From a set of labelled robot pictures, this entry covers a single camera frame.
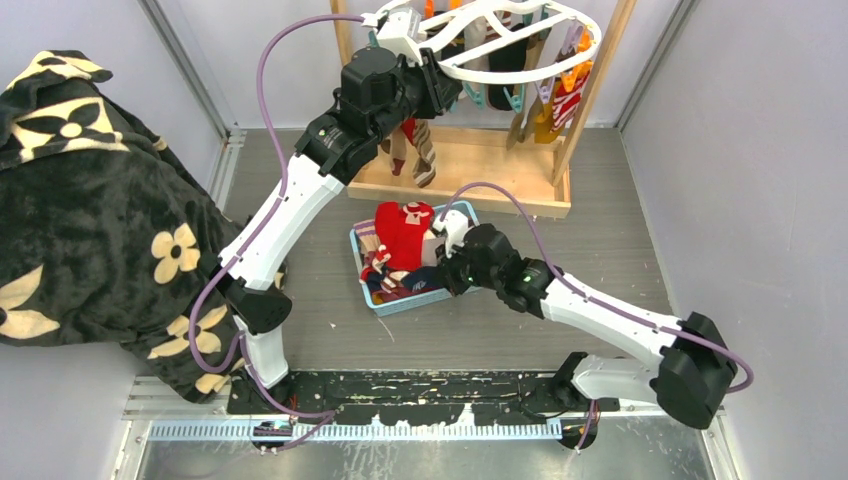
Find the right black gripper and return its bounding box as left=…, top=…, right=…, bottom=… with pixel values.
left=433, top=233, right=502, bottom=296

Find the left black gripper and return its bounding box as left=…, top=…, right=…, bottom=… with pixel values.
left=370, top=48, right=460, bottom=143

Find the white oval clip hanger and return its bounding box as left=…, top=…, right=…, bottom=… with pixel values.
left=370, top=0, right=604, bottom=86

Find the brown beige striped sock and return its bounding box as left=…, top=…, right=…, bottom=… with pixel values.
left=412, top=119, right=436, bottom=188

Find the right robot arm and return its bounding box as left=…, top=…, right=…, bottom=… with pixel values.
left=433, top=218, right=741, bottom=429

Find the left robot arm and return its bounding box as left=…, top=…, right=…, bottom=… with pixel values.
left=196, top=47, right=463, bottom=413

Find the wooden hanger stand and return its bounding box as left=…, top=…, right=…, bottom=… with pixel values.
left=347, top=1, right=635, bottom=218

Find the grey sock in basket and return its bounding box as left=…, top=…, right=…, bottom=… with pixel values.
left=421, top=231, right=445, bottom=267

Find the brown striped hanging sock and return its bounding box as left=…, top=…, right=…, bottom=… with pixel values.
left=381, top=129, right=407, bottom=176

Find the red white patterned sock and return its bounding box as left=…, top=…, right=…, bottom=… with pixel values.
left=374, top=202, right=434, bottom=271

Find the light blue plastic basket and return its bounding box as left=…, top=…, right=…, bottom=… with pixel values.
left=349, top=200, right=479, bottom=317

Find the black hanging sock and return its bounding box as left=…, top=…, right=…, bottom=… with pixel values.
left=487, top=38, right=529, bottom=111

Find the purple striped beige sock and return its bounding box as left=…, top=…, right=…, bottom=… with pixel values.
left=353, top=219, right=381, bottom=254

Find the mustard yellow hanging sock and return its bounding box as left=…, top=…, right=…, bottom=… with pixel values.
left=533, top=101, right=560, bottom=144

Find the red white striped sock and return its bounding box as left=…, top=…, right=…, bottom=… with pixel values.
left=550, top=70, right=589, bottom=134

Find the black floral blanket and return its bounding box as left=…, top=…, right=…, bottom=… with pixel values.
left=1, top=50, right=250, bottom=403

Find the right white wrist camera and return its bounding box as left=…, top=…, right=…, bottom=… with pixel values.
left=432, top=210, right=474, bottom=258

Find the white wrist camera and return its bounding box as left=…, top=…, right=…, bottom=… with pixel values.
left=432, top=210, right=474, bottom=258
left=376, top=6, right=422, bottom=66

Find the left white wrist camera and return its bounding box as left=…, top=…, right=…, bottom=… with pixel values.
left=376, top=6, right=422, bottom=66

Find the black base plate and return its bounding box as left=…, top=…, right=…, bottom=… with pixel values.
left=269, top=370, right=589, bottom=427

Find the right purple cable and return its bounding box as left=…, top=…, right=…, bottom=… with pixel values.
left=438, top=182, right=755, bottom=453

